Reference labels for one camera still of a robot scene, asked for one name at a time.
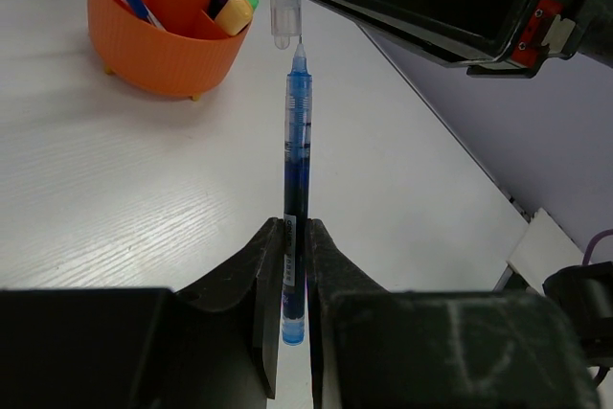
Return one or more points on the blue gel pen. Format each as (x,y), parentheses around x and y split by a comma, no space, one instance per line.
(297,143)

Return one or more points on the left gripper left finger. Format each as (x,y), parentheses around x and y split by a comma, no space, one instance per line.
(229,342)

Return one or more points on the small clear eraser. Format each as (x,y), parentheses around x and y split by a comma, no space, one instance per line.
(286,21)

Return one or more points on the orange round desk organizer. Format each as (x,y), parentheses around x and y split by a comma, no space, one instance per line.
(186,55)

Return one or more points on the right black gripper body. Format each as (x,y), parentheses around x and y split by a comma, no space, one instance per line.
(554,29)

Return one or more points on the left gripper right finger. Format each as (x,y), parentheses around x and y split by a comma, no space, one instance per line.
(350,348)

